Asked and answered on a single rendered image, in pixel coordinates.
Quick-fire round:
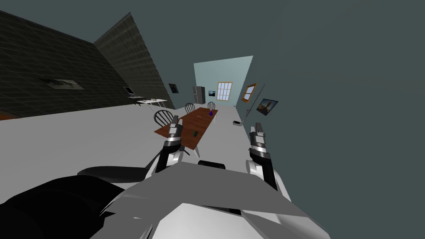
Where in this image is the grey wide wall picture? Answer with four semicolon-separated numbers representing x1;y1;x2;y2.
34;78;85;91

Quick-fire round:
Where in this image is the white folding table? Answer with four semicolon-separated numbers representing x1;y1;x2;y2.
136;98;169;112

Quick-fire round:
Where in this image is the orange-framed small window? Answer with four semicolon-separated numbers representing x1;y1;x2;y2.
241;83;258;103

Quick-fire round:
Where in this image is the brown wooden dining table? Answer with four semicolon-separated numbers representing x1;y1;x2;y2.
154;107;219;159

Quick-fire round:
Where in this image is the dark-framed landscape picture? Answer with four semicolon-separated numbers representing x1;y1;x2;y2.
256;98;279;117

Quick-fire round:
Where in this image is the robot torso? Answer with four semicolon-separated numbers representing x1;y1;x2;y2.
89;160;332;239

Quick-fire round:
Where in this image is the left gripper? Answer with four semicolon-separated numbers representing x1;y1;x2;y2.
167;115;183;142

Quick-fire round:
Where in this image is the orange-framed paned window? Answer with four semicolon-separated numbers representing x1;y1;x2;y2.
216;81;233;102

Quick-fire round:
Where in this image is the grey upright vacuum cleaner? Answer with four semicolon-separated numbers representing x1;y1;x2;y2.
232;83;266;127

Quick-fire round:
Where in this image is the grey refrigerator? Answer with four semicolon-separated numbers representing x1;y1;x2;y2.
192;85;206;105

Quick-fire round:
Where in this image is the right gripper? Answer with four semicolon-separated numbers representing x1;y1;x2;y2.
249;122;268;149

